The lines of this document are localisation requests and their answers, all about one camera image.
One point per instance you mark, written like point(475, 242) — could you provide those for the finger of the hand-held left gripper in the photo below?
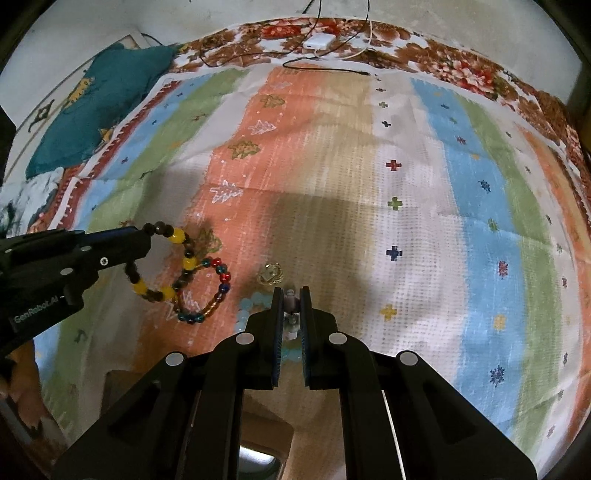
point(120, 251)

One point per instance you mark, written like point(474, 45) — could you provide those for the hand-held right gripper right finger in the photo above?
point(304, 341)

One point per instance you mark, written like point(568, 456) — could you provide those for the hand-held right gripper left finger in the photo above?
point(277, 341)

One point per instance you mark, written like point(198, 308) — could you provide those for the white and blue crumpled cloth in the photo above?
point(30, 198)

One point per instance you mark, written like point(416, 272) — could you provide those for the orange cloth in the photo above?
point(30, 392)

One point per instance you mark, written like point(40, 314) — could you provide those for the teal pillow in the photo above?
point(99, 115)

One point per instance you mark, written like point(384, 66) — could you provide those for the striped printed blanket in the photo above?
point(351, 175)

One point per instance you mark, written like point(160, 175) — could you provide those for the white charger adapter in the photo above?
point(317, 40)

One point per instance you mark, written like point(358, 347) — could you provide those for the brown floral bedsheet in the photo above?
point(466, 69)

